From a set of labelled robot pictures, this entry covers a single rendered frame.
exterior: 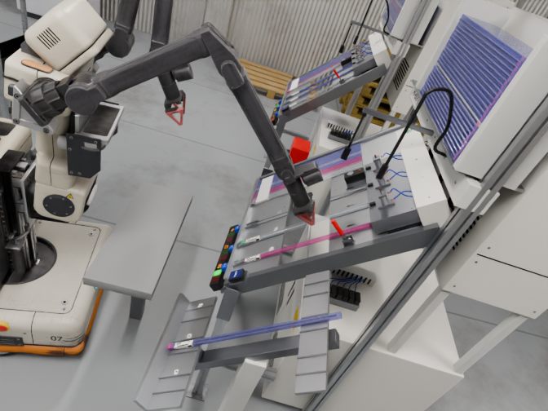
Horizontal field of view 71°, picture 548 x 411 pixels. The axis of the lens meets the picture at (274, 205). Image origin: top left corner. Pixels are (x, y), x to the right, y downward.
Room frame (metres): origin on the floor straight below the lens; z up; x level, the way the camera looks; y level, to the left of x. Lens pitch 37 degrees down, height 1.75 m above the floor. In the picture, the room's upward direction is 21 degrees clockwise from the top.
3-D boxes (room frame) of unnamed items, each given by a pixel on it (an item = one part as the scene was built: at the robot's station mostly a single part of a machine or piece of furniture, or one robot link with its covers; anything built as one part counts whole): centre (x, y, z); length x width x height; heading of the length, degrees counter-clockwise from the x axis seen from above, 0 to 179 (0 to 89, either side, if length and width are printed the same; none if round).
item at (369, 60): (2.68, -0.25, 0.66); 1.01 x 0.73 x 1.31; 94
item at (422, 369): (1.26, -0.55, 0.31); 0.70 x 0.65 x 0.62; 4
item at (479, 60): (1.19, -0.43, 1.52); 0.51 x 0.13 x 0.27; 4
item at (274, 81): (4.69, 0.55, 0.05); 1.15 x 0.79 x 0.10; 96
